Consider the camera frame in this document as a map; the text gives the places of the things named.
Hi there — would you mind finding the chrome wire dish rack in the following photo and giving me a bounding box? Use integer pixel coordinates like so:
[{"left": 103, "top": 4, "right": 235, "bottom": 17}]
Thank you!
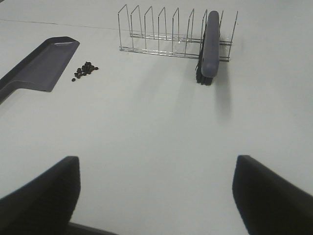
[{"left": 117, "top": 5, "right": 239, "bottom": 63}]

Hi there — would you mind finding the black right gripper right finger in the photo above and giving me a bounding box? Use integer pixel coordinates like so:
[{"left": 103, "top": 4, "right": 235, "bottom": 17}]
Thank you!
[{"left": 232, "top": 155, "right": 313, "bottom": 235}]

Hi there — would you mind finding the pile of coffee beans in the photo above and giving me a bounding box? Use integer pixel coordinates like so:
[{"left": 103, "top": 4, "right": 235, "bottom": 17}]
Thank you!
[{"left": 71, "top": 61, "right": 99, "bottom": 82}]

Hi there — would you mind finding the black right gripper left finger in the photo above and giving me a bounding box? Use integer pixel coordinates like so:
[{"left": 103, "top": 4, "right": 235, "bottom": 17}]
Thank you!
[{"left": 0, "top": 156, "right": 80, "bottom": 235}]

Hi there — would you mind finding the grey plastic dustpan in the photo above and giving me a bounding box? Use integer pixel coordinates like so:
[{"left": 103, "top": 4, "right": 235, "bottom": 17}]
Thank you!
[{"left": 0, "top": 36, "right": 80, "bottom": 103}]

